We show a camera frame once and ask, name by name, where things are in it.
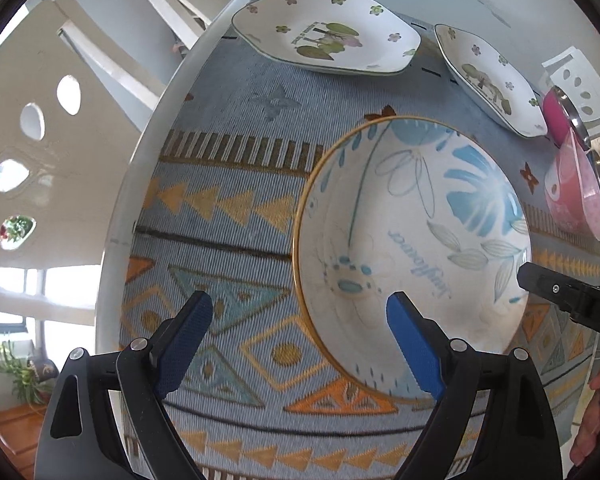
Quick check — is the blue floral ceramic bowl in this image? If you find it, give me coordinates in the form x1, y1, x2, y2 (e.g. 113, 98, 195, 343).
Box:
292, 116, 531, 404

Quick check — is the person's right hand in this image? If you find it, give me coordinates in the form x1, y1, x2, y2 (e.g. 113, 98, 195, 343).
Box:
569, 372, 600, 466

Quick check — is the pink ceramic bowl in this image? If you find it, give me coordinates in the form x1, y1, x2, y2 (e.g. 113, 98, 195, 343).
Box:
544, 130, 600, 242

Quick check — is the magenta steel bowl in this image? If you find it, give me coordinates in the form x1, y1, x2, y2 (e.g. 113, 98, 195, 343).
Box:
542, 86, 591, 151

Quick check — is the floral white plate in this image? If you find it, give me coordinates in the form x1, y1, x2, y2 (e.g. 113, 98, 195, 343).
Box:
232, 0, 422, 76
434, 24, 548, 139

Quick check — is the patterned blue woven table mat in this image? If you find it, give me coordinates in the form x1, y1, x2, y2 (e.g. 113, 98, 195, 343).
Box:
120, 0, 600, 479

